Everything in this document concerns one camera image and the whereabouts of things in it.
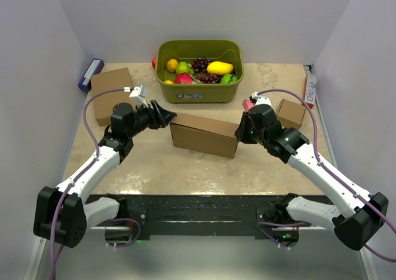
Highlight brown cardboard paper box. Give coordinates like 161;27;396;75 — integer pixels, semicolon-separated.
170;113;238;159

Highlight orange fruit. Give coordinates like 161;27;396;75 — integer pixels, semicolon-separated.
166;59;179;73

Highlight small brown cardboard box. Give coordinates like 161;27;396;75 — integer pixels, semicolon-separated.
276;98;306;129

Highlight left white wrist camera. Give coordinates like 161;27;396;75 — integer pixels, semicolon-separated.
123;84;149;107

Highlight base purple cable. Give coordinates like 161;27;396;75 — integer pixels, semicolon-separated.
105;217;142;248
257;219;310;249

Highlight lower purple grapes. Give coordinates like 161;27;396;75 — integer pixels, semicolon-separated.
196;72;223;84

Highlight pink sponge block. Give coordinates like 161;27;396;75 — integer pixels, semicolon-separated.
242;98;254;112

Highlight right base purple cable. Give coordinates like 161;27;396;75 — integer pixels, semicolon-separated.
257;219;310;249

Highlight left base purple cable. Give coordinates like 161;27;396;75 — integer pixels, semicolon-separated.
105;217;142;248

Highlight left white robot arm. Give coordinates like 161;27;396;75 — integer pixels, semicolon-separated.
33;100;177;248

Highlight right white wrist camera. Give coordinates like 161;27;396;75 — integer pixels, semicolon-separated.
249;92;272;107

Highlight red white toothpaste box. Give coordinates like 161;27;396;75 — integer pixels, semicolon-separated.
303;73;317;109

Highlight closed brown cardboard box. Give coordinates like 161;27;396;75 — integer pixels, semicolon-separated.
91;68;133;126

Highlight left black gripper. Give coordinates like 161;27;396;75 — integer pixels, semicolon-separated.
127;100;176;138

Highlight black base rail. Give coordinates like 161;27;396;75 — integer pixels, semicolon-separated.
83;194;329;242

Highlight yellow mango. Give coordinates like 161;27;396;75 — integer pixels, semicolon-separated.
207;61;233;76

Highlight green pear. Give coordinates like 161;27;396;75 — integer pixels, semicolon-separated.
175;61;194;75

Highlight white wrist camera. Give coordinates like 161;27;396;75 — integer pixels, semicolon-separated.
123;84;149;107
249;92;272;107

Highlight purple grapes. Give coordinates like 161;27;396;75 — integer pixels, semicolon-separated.
196;72;223;84
191;57;212;74

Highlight olive green plastic bin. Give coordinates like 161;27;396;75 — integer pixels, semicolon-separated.
155;39;244;103

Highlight purple white box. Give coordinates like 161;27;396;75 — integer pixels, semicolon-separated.
78;58;105;93

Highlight upper purple grapes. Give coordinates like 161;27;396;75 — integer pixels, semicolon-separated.
191;57;212;74

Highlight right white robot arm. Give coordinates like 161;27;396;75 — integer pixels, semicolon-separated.
235;104;389;251

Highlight red fruit behind bin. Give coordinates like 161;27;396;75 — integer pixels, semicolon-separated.
152;56;157;70

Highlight pink dragon fruit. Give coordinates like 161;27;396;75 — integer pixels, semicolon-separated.
174;72;197;85

